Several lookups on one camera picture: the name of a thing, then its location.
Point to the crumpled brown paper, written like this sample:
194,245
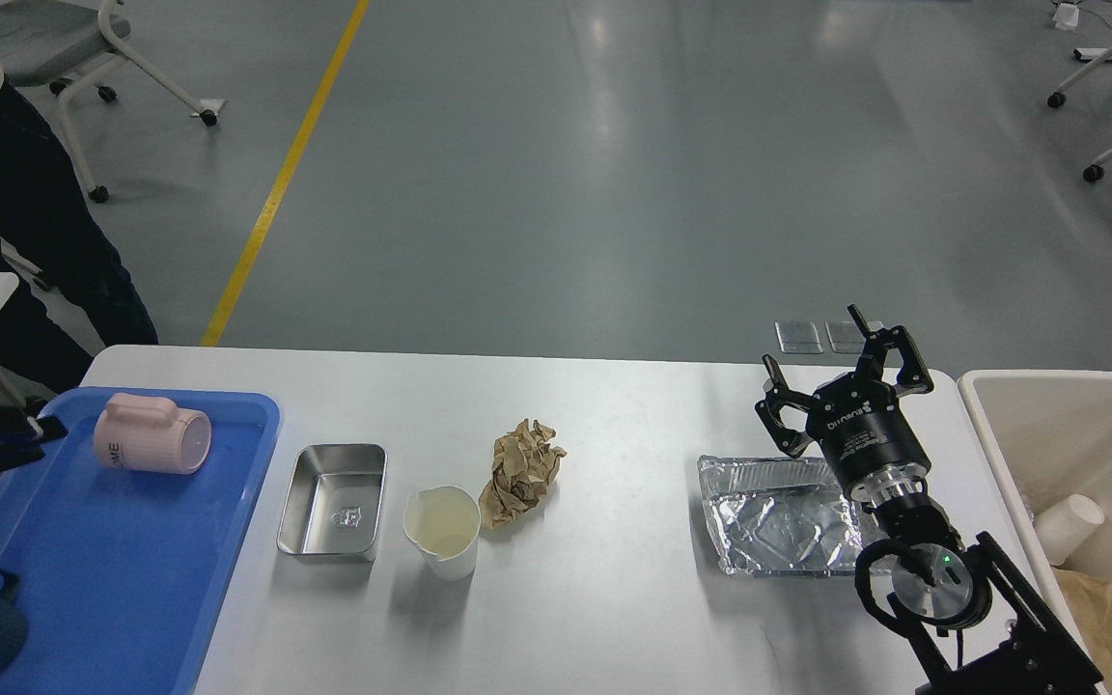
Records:
524,464

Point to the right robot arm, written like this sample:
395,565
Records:
921,581

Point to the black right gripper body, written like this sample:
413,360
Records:
864,436

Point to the aluminium foil tray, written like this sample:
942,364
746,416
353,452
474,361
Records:
781,517

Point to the pink HOME mug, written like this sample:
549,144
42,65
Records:
151,434

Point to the white plastic bin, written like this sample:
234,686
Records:
1047,434

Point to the white paper cup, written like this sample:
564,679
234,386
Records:
444,523

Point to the blue plastic tray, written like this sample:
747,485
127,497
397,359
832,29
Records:
123,572

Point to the stainless steel rectangular tin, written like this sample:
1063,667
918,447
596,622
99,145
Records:
333,505

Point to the left floor socket plate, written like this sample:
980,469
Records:
798,336

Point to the right floor socket plate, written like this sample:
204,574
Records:
846,337

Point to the floor socket plate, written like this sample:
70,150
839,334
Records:
798,336
846,337

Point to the paper cup in bin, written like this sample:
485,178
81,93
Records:
1062,528

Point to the person in beige sweater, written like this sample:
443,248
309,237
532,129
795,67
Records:
43,215

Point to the grey office chair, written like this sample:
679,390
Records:
69,48

